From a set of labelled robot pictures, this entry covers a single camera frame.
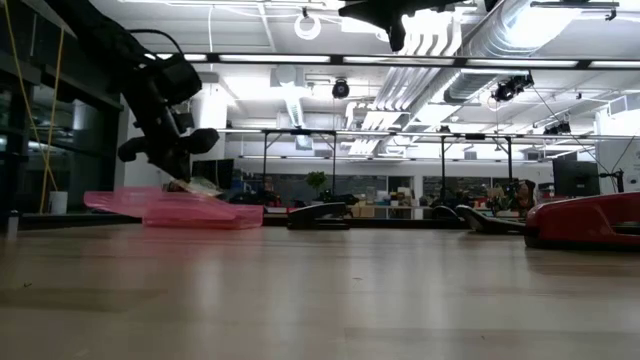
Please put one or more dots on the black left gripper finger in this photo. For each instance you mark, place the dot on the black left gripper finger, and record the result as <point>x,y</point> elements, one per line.
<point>162,162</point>
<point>183,167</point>

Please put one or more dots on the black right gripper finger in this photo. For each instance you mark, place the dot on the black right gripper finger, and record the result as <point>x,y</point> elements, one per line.
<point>375,5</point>
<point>380,16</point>

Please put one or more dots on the pink translucent pencil case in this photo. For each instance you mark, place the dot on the pink translucent pencil case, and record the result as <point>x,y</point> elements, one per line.
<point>200,215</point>

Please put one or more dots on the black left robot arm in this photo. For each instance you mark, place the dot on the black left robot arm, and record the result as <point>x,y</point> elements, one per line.
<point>110,45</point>

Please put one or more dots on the suspended linear light fixture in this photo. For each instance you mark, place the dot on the suspended linear light fixture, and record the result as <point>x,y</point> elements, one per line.
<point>337,60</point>

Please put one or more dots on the white bucket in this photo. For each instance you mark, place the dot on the white bucket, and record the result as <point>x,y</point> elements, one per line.
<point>58,202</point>

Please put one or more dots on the background potted plant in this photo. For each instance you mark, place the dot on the background potted plant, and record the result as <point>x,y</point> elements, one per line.
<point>316,181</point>

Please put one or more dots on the small black stapler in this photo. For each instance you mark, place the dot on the small black stapler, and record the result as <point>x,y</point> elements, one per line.
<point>315,217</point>

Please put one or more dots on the white desk calculator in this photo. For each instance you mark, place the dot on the white desk calculator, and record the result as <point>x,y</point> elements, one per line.
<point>490,222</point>

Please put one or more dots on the black computer monitor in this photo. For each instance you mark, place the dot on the black computer monitor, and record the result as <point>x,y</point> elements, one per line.
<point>575,177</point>

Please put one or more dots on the red stapler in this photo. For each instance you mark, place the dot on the red stapler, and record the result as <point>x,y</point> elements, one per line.
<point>575,220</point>

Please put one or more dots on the silver ventilation duct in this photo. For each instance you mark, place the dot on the silver ventilation duct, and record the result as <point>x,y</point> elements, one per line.
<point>490,40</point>

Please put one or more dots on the hanging black camera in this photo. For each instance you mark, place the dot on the hanging black camera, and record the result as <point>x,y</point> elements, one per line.
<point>340,89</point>

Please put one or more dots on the black ceiling camera cluster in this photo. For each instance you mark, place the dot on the black ceiling camera cluster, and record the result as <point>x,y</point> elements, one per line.
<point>510,89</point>

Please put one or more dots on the black station frame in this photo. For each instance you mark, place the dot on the black station frame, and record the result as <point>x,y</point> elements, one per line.
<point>300,132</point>
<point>475,136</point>

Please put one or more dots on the black aluminium table frame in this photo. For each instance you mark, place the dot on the black aluminium table frame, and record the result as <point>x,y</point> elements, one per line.
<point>390,224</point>

